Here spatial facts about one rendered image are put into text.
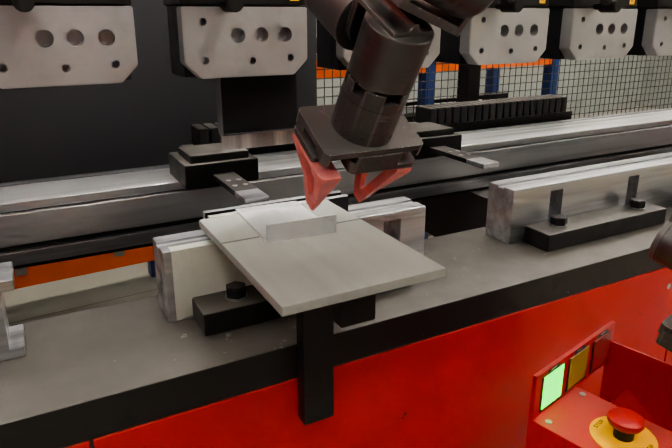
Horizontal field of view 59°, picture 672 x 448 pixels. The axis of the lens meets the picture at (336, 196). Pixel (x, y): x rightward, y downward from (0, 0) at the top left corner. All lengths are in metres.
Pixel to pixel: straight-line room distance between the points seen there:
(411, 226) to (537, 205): 0.26
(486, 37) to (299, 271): 0.46
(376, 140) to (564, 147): 0.99
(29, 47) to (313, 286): 0.36
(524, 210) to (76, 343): 0.70
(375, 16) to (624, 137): 1.21
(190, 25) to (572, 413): 0.64
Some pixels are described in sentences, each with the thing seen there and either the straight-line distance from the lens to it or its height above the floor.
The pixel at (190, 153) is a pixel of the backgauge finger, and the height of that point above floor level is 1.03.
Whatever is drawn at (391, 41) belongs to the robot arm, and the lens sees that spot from 0.46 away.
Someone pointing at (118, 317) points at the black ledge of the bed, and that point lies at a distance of 0.83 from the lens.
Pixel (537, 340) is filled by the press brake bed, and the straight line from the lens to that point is 0.99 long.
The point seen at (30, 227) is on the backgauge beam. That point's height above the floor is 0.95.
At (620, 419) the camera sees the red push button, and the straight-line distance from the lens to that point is 0.79.
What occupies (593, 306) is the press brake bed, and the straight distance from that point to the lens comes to 1.06.
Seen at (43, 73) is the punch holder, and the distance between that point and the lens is 0.68.
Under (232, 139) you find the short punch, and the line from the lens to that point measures 0.77.
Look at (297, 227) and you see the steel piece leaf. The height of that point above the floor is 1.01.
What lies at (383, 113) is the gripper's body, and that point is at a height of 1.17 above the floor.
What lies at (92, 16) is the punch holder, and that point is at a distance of 0.68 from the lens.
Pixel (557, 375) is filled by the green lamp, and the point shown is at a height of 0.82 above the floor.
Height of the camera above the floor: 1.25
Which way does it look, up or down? 17 degrees down
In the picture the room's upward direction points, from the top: straight up
